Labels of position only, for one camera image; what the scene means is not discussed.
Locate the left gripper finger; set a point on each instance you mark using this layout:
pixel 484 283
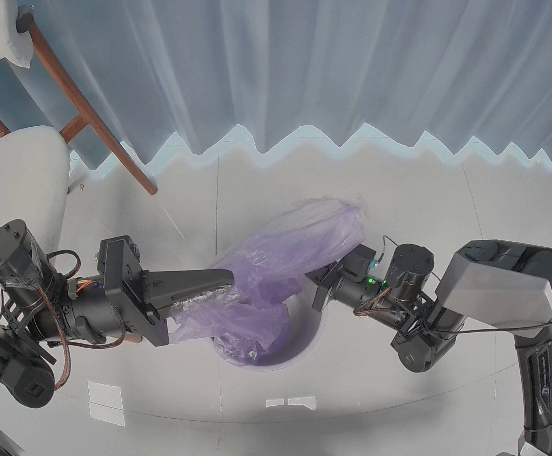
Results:
pixel 166 314
pixel 176 285

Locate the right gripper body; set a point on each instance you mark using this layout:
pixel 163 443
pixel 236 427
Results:
pixel 352 292

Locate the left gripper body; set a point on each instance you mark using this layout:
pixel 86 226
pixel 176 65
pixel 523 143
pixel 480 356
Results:
pixel 124 297

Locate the purple plastic bag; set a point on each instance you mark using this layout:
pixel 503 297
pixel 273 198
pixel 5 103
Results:
pixel 280 273

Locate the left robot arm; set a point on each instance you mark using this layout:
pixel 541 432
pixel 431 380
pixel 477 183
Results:
pixel 14 254

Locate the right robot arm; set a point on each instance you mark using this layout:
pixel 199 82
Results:
pixel 494 283

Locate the white trash bin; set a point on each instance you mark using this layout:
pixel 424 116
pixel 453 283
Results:
pixel 309 335

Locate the white wooden chair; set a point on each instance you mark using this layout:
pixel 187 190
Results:
pixel 19 183

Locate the pale blue curtain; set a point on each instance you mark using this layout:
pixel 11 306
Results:
pixel 304 41

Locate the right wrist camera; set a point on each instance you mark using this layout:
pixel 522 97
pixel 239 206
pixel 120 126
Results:
pixel 361 259

